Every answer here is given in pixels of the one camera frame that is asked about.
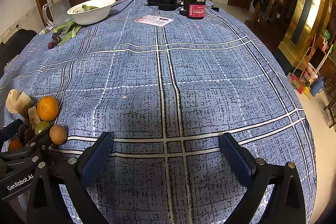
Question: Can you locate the large green grape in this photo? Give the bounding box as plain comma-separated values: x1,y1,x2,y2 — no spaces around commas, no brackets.
35,121,51,135

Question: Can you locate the black cylinder with red label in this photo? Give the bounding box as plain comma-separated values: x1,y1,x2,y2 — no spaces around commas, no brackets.
179,0,206,20

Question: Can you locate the white bucket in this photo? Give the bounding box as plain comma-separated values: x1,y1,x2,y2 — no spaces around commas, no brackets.
302,63,319,83

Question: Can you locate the white paper card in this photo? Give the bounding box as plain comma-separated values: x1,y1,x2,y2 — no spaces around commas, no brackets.
135,15,174,27

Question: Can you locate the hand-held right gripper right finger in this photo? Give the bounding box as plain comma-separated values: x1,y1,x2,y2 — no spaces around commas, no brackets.
219,132,306,224

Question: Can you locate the clear glass pitcher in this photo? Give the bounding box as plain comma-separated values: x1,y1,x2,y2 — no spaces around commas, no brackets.
42,0,71,26

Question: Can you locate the blue bucket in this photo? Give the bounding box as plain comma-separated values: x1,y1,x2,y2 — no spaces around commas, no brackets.
310,77,324,97

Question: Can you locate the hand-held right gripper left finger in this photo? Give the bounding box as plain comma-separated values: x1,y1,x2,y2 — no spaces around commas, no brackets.
26,132,114,224

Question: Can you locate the brown round fruit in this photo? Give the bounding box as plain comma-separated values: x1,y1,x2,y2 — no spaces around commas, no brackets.
17,124,28,141

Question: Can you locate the orange mandarin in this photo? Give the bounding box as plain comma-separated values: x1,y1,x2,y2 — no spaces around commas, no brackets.
37,96,59,122

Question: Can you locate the blue plaid tablecloth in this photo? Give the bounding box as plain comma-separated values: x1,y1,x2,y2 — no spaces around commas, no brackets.
0,0,317,224

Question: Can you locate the green leafy vegetable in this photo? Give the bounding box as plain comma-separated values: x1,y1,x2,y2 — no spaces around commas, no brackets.
53,21,82,46

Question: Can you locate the wooden stair railing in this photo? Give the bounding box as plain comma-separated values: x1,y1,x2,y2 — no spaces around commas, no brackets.
265,0,300,22

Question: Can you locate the small orange kumquat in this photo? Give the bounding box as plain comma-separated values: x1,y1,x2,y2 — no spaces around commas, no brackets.
8,140,24,151

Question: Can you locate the white bowl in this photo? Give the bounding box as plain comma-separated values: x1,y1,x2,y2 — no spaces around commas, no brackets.
67,0,116,25

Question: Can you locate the golden pillar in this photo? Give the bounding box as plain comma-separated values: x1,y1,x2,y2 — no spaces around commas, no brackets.
278,0,334,69

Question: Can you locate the black chair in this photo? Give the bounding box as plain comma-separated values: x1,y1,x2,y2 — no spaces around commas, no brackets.
0,29,37,75

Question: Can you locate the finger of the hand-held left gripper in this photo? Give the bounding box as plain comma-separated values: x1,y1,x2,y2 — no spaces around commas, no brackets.
0,119,24,145
0,126,55,165

